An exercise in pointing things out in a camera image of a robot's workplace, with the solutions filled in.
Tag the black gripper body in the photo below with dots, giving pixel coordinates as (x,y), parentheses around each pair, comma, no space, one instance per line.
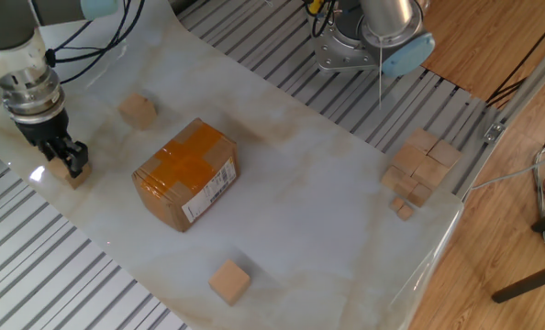
(45,130)

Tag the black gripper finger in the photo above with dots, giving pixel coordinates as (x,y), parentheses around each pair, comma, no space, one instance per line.
(77,160)
(53,153)

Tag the large wooden cube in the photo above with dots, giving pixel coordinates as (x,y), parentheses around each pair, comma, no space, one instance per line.
(229,282)
(444,153)
(58,170)
(408,158)
(430,173)
(421,139)
(137,111)

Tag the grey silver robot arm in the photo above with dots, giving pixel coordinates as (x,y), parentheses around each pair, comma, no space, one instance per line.
(6,23)

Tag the taped cardboard parcel box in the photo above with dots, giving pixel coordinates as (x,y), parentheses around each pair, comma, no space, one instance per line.
(185,165)

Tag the marble pattern mat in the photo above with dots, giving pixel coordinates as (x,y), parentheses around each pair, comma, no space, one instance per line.
(300,206)

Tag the medium wooden cube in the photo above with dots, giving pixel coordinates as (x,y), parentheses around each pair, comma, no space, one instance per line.
(420,194)
(405,185)
(392,176)

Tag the small wooden cube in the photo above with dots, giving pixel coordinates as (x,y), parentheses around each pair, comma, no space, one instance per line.
(405,212)
(396,204)

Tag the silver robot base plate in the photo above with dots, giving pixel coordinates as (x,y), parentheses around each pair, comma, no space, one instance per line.
(332,52)

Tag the aluminium frame post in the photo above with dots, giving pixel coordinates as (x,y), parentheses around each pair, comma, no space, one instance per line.
(538,78)

